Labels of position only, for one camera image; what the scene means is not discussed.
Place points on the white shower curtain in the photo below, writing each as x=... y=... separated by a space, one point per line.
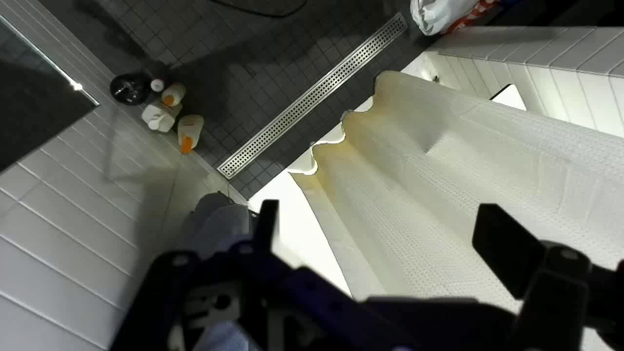
x=417 y=196

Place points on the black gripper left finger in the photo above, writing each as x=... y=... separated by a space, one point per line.
x=268 y=226

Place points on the steel linear floor drain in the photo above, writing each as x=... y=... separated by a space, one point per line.
x=313 y=95

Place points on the small white cap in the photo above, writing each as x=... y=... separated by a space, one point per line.
x=157 y=85

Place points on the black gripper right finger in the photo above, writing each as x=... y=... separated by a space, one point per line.
x=514 y=251

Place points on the white plastic bag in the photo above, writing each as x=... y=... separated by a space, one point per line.
x=440 y=15

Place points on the white squat bottle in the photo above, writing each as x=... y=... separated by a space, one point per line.
x=159 y=118

